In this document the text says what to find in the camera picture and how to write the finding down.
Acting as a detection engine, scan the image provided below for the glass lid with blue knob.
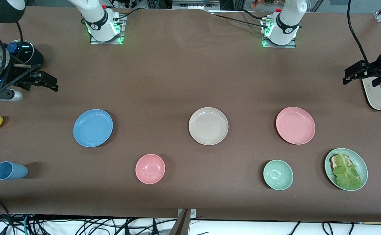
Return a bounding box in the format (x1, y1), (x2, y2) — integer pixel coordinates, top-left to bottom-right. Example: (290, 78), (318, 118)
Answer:
(6, 40), (34, 66)

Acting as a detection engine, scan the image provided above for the black base cable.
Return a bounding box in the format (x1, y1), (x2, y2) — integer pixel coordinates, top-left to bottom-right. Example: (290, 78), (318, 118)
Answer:
(210, 9), (270, 30)
(114, 7), (145, 22)

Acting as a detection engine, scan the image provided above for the metal table bracket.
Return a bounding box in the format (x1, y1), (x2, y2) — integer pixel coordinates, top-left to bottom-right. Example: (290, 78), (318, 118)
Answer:
(177, 208), (197, 219)

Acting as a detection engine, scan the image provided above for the green lettuce leaf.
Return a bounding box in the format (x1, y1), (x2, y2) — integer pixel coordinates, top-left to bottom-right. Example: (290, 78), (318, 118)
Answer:
(332, 153), (363, 190)

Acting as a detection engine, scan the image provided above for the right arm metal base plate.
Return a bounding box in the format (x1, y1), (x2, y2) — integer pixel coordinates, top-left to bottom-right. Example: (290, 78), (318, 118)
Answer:
(90, 15), (125, 45)

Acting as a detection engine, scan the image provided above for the black pot with blue handle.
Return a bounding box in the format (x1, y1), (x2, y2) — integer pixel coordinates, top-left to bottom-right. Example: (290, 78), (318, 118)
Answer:
(12, 45), (44, 75)

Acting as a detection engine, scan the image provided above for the brown angled beam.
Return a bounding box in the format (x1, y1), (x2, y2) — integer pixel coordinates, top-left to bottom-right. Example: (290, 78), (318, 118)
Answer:
(169, 209), (191, 235)

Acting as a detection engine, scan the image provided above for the beige cutting board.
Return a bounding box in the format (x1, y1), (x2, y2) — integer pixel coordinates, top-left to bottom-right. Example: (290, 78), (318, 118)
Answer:
(362, 77), (381, 112)

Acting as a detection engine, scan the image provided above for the pink plate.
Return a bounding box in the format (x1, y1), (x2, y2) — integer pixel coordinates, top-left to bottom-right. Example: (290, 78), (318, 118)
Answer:
(276, 106), (316, 145)

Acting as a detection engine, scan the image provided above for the black right base cable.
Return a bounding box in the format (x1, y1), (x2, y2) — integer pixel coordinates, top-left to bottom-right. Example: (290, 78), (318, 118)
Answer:
(114, 7), (145, 22)

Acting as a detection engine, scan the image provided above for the small green bowl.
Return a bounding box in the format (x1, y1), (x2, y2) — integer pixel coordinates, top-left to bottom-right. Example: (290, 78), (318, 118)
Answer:
(263, 159), (294, 191)

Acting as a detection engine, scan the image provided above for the grey metal box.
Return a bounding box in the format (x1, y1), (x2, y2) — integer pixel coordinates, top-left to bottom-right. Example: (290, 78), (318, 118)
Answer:
(172, 0), (221, 11)

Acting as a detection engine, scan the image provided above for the beige plate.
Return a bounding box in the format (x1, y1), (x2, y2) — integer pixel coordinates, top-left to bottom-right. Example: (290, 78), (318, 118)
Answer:
(188, 107), (229, 146)

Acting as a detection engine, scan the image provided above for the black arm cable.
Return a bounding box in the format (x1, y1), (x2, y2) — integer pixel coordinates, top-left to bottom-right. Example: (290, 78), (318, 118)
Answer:
(347, 0), (371, 64)
(0, 20), (25, 95)

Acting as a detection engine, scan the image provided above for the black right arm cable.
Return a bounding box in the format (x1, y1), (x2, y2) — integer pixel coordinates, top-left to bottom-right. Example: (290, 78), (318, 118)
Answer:
(0, 20), (25, 95)

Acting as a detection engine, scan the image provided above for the blue cup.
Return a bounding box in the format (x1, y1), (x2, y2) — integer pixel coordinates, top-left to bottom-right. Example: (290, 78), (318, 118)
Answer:
(0, 161), (28, 180)

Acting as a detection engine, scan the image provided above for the green plate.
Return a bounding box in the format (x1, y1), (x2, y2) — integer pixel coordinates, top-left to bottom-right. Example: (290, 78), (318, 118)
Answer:
(324, 148), (368, 192)

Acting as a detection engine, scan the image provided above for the black left base cable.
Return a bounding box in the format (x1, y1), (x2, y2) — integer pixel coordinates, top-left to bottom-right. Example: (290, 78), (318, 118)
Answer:
(210, 9), (270, 30)

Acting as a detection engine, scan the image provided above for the blue plate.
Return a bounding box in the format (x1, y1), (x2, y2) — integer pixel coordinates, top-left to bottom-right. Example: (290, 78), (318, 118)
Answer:
(73, 109), (114, 148)

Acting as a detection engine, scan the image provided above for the small pink bowl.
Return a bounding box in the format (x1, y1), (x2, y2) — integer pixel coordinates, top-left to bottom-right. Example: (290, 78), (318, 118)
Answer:
(135, 154), (166, 185)

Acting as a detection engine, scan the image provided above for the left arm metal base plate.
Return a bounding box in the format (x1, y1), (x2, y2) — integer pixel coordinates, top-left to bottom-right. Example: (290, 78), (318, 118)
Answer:
(261, 18), (296, 49)

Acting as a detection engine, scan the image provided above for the toast slice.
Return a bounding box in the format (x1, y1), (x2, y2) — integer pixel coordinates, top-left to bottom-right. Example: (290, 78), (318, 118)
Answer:
(329, 154), (351, 171)

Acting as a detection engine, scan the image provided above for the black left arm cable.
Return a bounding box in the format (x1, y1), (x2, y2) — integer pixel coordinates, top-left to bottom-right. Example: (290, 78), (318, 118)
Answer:
(347, 0), (371, 64)

